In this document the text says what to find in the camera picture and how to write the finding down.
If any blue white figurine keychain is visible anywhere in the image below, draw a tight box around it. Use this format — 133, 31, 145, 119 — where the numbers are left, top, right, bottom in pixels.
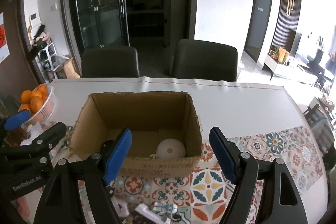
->
153, 202, 182, 222

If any black glass door cabinet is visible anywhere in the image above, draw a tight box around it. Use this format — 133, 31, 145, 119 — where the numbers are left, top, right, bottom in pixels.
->
62, 0, 197, 75

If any right black dining chair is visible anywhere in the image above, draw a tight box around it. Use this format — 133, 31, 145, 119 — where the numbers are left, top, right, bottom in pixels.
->
171, 39, 238, 82

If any white shoe shelf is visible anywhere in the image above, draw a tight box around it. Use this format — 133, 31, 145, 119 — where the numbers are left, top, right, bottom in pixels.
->
31, 24, 60, 83

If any black dining chair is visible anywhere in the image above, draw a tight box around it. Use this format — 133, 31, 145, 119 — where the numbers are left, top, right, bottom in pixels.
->
171, 39, 238, 82
81, 46, 140, 78

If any colourful patterned table runner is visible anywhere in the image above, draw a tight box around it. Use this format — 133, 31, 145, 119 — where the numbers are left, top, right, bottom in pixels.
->
49, 123, 325, 224

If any white basket of oranges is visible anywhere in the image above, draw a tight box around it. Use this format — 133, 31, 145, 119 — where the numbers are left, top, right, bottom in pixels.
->
19, 84, 56, 127

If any white power strip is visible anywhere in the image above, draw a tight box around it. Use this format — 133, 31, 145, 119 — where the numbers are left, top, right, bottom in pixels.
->
135, 203, 172, 224

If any silver computer mouse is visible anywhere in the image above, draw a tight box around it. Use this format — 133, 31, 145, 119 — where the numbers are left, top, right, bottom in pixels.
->
111, 196, 130, 219

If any left black dining chair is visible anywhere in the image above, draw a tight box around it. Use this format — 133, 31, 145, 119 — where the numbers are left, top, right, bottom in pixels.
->
81, 46, 140, 78

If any brown cardboard box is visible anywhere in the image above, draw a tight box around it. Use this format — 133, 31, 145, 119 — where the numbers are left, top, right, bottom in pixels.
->
70, 92, 202, 178

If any round pink night light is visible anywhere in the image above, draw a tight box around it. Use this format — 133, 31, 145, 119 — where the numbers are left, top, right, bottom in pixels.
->
150, 139, 186, 160

